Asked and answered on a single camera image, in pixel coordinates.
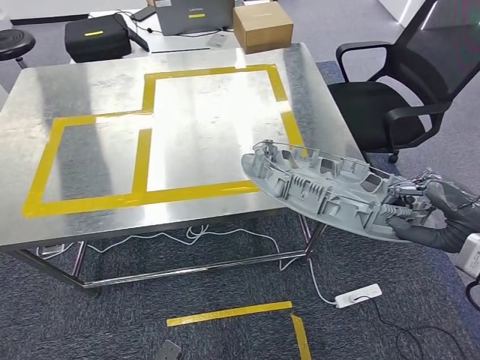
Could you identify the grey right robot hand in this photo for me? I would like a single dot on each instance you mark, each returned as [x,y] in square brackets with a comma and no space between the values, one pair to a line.
[457,223]

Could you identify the grey plastic wheel cover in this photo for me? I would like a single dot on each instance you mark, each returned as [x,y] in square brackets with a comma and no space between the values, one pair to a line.
[255,171]

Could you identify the yellow workbench tape outline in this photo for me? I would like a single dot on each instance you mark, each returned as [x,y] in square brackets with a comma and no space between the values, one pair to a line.
[142,164]

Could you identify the stainless steel workbench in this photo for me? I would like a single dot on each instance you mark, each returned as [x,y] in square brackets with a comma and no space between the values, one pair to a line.
[75,89]

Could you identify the clear plastic hand wrap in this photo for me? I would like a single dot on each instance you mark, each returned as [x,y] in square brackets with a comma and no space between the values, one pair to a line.
[461,191]

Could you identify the white power strip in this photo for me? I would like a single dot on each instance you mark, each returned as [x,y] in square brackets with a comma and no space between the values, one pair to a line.
[358,296]

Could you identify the black armrest office chair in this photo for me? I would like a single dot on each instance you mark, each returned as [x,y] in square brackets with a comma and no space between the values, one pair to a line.
[367,114]

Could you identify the yellow floor tape square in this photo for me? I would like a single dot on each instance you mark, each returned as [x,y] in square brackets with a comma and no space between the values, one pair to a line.
[229,313]

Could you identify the brown cardboard box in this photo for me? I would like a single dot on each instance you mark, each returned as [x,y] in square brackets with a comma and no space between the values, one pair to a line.
[263,27]

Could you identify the grey flat pad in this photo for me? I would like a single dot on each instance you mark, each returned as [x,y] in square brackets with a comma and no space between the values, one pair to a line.
[217,41]

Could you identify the dark phone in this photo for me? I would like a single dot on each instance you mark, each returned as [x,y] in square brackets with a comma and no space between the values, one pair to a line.
[143,13]

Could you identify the black carry case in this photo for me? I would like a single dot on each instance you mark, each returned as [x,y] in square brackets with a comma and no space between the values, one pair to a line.
[97,39]

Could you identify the grey floor outlet box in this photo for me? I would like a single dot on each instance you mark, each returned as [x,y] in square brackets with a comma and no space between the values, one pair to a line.
[50,250]

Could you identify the black round stool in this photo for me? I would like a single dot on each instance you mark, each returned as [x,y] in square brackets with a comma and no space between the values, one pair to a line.
[15,42]

